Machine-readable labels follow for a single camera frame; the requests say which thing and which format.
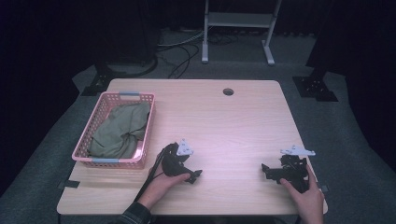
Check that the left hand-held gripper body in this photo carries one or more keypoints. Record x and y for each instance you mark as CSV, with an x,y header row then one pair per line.
x,y
171,160

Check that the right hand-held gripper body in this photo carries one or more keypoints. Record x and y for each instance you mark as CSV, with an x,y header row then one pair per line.
x,y
294,171

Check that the olive green cloth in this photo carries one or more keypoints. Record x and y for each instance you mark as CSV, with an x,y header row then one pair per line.
x,y
120,133

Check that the pink plastic basket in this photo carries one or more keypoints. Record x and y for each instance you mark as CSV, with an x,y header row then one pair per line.
x,y
90,130

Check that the person's left hand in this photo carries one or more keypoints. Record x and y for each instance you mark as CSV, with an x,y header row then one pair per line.
x,y
158,188

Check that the person's right hand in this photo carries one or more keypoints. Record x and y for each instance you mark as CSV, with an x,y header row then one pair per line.
x,y
309,203

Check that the black tape piece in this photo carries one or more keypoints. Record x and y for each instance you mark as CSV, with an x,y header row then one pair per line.
x,y
69,184
323,188

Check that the black floor stand base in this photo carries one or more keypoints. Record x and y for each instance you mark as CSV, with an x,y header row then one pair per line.
x,y
314,88
101,82

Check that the dark round desk grommet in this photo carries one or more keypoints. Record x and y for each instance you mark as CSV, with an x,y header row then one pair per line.
x,y
228,91

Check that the white metal stand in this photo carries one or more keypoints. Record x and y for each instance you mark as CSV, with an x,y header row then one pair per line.
x,y
238,19

